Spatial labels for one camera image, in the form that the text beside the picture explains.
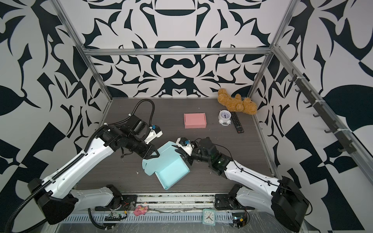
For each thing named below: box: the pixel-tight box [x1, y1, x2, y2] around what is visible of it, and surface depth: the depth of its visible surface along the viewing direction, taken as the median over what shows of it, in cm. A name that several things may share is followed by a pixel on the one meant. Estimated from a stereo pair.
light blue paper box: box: [141, 140, 191, 190], surface depth 77 cm
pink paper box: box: [183, 112, 207, 130], surface depth 104 cm
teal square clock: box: [202, 208, 216, 226], surface depth 71 cm
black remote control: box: [231, 111, 245, 134], surface depth 107 cm
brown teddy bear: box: [217, 87, 257, 116], surface depth 107 cm
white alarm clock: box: [218, 109, 232, 126], surface depth 107 cm
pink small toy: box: [133, 204, 149, 217], surface depth 71 cm
